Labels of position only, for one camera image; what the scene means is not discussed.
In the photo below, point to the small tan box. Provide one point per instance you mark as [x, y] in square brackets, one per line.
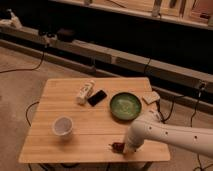
[151, 97]

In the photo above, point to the white bottle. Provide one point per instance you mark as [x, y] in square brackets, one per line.
[84, 92]

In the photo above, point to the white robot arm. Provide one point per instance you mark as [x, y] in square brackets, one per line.
[149, 126]

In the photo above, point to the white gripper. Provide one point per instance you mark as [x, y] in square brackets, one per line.
[131, 144]

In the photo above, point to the green plate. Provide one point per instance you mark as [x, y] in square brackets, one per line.
[125, 106]

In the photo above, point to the black smartphone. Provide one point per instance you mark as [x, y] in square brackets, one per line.
[96, 98]

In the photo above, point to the wooden table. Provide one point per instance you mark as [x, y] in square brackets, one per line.
[94, 127]

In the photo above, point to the white figure on ledge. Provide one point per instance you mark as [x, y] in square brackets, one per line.
[13, 21]

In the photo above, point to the black object on ledge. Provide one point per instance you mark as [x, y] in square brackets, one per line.
[66, 35]

